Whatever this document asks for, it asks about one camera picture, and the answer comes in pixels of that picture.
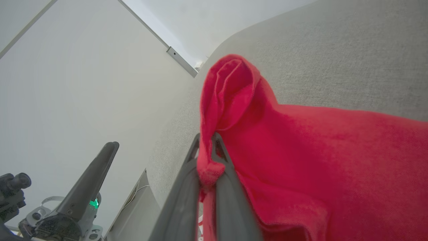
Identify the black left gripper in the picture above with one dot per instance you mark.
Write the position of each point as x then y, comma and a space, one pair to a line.
57, 229

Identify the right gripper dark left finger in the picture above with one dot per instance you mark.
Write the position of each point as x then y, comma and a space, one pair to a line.
180, 207

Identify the red shirt with white trim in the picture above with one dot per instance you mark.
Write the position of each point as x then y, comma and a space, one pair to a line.
317, 167

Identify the grey metal wall strip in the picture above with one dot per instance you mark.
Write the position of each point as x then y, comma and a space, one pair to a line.
180, 59

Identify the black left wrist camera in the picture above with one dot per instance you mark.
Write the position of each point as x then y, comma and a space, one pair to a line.
13, 190

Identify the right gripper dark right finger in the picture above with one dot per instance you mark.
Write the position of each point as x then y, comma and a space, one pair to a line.
234, 214

